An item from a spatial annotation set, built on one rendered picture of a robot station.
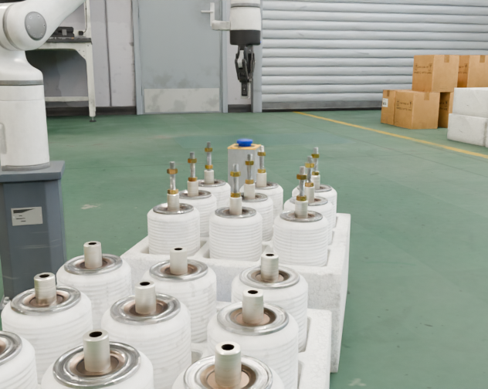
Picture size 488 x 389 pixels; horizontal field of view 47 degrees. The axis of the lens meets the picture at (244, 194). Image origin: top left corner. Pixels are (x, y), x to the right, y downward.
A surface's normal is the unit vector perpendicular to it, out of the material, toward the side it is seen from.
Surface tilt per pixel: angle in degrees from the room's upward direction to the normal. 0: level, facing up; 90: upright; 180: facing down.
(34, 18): 80
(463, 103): 90
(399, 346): 0
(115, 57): 90
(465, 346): 0
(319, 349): 0
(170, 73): 90
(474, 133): 90
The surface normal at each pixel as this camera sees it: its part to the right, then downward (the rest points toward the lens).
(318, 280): -0.22, 0.22
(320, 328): 0.00, -0.97
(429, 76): -0.96, 0.06
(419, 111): 0.22, 0.22
